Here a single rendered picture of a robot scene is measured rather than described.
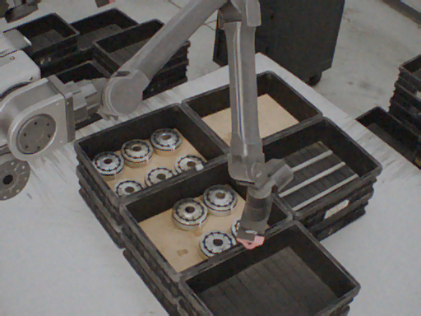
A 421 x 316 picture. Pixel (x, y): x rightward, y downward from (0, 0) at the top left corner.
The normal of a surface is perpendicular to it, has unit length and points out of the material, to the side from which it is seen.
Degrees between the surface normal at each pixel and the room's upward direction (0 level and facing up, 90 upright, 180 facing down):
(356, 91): 0
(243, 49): 56
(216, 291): 0
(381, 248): 0
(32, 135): 90
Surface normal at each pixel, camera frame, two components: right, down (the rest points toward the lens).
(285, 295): 0.08, -0.73
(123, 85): 0.59, 0.07
